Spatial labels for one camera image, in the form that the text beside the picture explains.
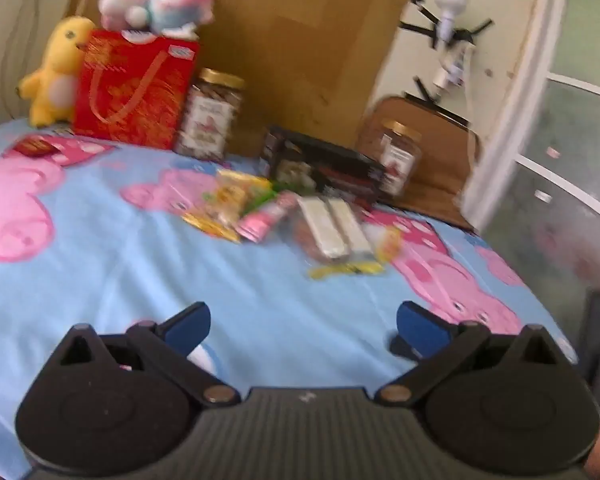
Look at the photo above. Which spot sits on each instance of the yellow snack packet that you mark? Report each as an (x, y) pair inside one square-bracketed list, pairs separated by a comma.
[(220, 205)]

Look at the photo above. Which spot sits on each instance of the yellow duck plush toy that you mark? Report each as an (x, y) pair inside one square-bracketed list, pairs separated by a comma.
[(60, 70)]

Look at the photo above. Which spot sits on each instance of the red gift box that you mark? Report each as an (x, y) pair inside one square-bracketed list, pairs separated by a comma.
[(130, 95)]

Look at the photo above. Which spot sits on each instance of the printed blue pink blanket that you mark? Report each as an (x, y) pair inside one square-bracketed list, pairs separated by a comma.
[(130, 260)]

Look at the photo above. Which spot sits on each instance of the clear packet of white bars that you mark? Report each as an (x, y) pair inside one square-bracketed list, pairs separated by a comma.
[(330, 225)]

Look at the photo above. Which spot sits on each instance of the white power strip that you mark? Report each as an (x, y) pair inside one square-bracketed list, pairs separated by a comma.
[(450, 0)]

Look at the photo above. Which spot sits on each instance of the pink blue plush toy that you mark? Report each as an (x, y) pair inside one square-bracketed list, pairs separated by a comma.
[(170, 0)]

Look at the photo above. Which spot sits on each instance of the green snack packet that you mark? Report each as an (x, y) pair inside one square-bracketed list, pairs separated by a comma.
[(260, 195)]

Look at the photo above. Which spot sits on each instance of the full nut jar gold lid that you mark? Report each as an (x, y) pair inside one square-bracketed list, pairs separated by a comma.
[(207, 120)]

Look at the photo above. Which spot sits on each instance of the yellow wrapper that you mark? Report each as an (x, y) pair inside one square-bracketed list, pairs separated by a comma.
[(345, 267)]

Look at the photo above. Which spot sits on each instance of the nearly empty nut jar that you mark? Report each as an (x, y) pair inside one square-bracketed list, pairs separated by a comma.
[(397, 160)]

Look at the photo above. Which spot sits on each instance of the small red packet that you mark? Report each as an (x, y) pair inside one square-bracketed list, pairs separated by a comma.
[(32, 147)]

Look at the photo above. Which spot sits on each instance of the wooden headboard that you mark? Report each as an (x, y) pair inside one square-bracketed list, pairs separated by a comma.
[(290, 35)]

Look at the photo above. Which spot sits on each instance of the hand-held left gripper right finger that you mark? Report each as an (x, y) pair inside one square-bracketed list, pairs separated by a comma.
[(422, 332)]

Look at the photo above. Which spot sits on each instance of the black sheep print box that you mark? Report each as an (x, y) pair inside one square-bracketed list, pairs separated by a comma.
[(330, 165)]

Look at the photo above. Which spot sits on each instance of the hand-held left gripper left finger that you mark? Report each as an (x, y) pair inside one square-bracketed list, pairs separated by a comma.
[(187, 327)]

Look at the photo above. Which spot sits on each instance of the brown seat cushion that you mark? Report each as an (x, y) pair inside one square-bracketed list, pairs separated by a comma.
[(445, 135)]

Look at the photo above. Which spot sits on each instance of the white framed glass door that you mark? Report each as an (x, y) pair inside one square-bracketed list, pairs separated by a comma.
[(570, 160)]

